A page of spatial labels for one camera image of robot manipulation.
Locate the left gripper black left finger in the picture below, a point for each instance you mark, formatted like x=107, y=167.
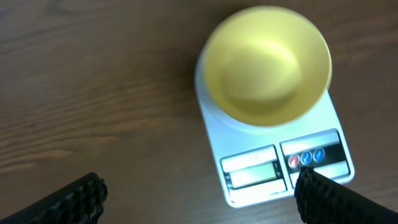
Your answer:
x=81, y=201

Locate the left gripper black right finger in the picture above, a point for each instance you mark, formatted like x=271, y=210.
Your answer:
x=322, y=200

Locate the white digital kitchen scale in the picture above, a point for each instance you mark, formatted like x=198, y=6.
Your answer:
x=259, y=164

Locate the pale yellow plastic bowl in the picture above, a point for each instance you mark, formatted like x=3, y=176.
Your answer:
x=266, y=65

